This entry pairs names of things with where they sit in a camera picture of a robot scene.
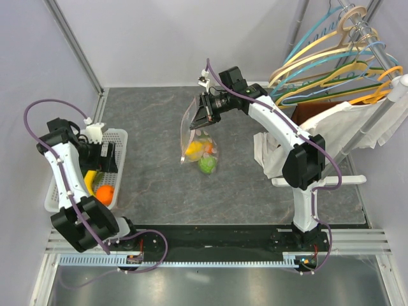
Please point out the aluminium frame post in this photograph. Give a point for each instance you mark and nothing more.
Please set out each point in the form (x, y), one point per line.
(73, 43)

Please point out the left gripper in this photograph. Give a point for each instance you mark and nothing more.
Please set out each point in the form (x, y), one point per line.
(104, 164)

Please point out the green hanger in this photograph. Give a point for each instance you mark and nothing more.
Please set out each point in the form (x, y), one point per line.
(355, 86)

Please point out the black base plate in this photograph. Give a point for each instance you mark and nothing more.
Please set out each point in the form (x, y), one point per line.
(228, 243)

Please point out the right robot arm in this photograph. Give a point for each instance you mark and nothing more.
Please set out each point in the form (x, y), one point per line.
(305, 160)

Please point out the yellow hanger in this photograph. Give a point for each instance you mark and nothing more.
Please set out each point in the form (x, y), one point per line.
(326, 80)

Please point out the brown box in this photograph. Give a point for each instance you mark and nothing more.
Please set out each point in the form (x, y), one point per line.
(306, 111)

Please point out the green custard apple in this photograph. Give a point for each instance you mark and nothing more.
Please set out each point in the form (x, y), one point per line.
(207, 165)

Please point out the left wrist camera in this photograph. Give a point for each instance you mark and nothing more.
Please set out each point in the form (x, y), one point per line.
(94, 131)

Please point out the orange fruit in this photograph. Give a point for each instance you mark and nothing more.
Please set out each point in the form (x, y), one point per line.
(105, 194)

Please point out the teal hanger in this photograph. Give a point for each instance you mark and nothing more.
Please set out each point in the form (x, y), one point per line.
(309, 35)

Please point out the clear zip top bag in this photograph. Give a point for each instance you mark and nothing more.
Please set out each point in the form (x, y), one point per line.
(188, 135)

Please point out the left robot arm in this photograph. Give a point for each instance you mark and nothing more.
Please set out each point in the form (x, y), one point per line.
(75, 155)

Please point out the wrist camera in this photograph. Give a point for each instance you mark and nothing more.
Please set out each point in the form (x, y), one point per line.
(203, 80)
(94, 131)

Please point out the white plastic basket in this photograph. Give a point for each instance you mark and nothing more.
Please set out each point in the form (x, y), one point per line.
(120, 138)

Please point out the white cloth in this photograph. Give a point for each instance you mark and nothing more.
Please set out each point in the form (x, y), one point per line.
(270, 156)

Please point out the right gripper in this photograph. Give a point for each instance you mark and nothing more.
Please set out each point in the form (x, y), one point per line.
(204, 117)

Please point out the beige wooden hanger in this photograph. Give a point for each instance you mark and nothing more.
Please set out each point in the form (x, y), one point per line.
(333, 43)

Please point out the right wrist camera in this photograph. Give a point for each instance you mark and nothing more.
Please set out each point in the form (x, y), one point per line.
(203, 80)

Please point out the yellow banana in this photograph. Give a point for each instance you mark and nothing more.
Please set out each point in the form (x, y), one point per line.
(89, 180)

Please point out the white cable duct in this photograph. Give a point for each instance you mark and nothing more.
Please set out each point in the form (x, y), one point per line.
(133, 261)

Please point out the white clothes rack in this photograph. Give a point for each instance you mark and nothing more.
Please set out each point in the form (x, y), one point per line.
(369, 37)

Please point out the yellow pear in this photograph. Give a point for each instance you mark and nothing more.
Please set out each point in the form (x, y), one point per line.
(195, 151)

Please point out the orange hanger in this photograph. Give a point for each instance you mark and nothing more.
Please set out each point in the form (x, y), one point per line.
(381, 91)

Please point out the orange green mango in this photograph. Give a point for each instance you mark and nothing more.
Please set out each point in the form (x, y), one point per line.
(208, 147)

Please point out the light blue hanger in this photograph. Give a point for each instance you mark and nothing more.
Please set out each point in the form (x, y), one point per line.
(342, 79)

